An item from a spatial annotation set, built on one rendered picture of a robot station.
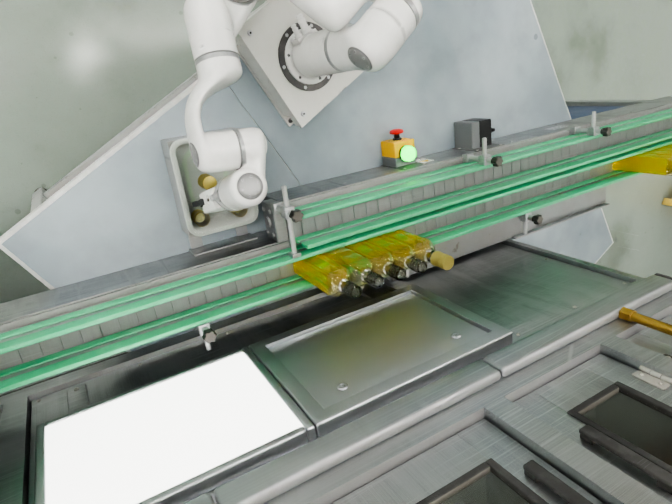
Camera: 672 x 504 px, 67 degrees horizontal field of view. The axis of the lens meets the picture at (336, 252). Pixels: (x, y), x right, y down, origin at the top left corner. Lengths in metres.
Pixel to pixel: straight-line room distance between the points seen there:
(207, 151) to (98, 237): 0.42
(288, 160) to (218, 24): 0.45
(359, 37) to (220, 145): 0.33
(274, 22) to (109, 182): 0.52
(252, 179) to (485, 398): 0.59
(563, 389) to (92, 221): 1.04
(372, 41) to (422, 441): 0.72
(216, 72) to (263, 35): 0.28
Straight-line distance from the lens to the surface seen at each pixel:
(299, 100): 1.27
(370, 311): 1.24
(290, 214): 1.10
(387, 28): 1.04
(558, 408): 1.01
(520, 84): 1.85
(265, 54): 1.25
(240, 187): 0.96
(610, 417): 1.02
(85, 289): 1.22
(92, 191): 1.25
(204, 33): 1.03
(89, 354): 1.14
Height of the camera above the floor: 1.98
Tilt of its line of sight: 57 degrees down
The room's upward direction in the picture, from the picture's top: 117 degrees clockwise
